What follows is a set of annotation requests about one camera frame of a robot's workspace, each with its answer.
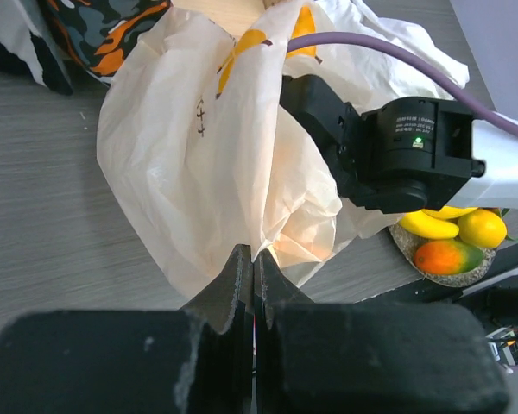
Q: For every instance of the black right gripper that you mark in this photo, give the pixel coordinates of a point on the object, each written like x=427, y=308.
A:
x=337, y=130

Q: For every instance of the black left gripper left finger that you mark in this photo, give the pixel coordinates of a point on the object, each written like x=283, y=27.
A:
x=197, y=359

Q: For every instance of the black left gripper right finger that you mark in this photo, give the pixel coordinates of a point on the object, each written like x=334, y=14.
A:
x=369, y=357

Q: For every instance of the translucent plastic shopping bag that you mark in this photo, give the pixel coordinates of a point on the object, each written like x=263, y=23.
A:
x=201, y=157

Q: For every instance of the green fake mango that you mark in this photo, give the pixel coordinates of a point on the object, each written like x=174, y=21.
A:
x=447, y=257

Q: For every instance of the yellow fake banana bunch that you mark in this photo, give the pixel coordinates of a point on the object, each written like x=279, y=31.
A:
x=434, y=224

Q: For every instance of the yellow fake lemon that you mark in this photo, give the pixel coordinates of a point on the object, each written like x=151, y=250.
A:
x=482, y=228

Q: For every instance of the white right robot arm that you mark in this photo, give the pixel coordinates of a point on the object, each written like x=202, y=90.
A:
x=413, y=153

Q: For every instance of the wooden clothes rack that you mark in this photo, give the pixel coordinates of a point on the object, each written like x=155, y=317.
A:
x=235, y=16

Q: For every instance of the speckled ceramic plate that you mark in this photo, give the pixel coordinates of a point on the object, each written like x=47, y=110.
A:
x=409, y=243

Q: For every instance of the orange camouflage patterned garment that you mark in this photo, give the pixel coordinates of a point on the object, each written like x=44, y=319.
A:
x=36, y=37

